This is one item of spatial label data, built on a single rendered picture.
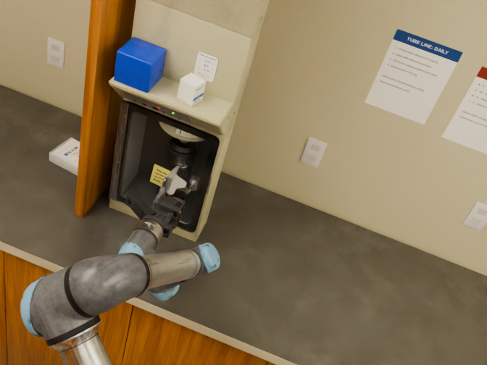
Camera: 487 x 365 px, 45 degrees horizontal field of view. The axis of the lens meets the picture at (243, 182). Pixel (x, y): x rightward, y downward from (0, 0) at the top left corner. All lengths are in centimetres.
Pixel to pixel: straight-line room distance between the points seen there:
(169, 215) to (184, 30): 51
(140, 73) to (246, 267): 76
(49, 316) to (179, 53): 76
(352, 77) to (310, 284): 70
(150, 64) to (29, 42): 97
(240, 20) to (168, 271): 64
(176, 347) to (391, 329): 70
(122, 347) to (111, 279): 91
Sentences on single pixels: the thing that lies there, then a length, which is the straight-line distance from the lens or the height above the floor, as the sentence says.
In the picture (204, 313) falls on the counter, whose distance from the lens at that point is 182.
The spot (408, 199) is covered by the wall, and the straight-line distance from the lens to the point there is 223.
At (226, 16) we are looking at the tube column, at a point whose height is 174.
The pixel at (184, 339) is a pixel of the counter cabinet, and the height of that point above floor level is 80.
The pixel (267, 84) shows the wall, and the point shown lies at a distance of 207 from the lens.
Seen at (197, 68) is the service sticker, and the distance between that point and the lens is 162.
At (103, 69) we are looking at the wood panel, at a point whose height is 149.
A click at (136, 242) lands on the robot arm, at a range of 155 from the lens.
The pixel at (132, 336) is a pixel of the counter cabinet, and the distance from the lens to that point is 203.
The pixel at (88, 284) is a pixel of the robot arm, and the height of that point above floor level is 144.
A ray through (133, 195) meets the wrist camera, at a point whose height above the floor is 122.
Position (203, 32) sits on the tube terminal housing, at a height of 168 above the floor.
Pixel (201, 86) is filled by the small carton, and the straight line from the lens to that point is 157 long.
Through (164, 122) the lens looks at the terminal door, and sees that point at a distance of 173.
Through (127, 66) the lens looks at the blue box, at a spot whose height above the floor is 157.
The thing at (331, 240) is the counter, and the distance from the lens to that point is 218.
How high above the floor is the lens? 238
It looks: 39 degrees down
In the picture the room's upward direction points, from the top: 18 degrees clockwise
